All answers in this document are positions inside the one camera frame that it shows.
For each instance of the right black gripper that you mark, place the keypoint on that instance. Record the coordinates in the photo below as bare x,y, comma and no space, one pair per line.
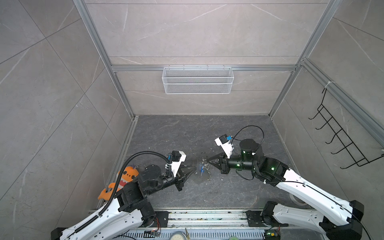
223,164

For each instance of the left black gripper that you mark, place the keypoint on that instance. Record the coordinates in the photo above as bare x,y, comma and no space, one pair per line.
183,171

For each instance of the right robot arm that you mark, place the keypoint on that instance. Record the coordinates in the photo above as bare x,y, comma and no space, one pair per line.
329,215

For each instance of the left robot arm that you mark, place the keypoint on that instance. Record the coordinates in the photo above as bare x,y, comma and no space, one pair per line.
129,209

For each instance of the orange plush shark toy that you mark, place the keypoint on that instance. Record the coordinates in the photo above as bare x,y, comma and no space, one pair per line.
128,175

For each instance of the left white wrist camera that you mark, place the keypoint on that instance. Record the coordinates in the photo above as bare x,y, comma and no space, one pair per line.
176,158

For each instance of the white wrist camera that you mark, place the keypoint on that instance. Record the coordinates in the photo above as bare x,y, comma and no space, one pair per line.
176,158
224,142

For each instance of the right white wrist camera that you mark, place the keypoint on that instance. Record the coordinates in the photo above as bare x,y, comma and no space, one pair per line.
224,142

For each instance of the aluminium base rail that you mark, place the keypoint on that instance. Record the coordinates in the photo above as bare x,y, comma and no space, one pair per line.
197,225

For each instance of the white wire mesh basket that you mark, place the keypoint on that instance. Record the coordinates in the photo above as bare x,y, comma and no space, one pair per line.
197,80

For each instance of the black wire hook rack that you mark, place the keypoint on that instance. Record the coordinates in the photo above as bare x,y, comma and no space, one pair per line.
340,134

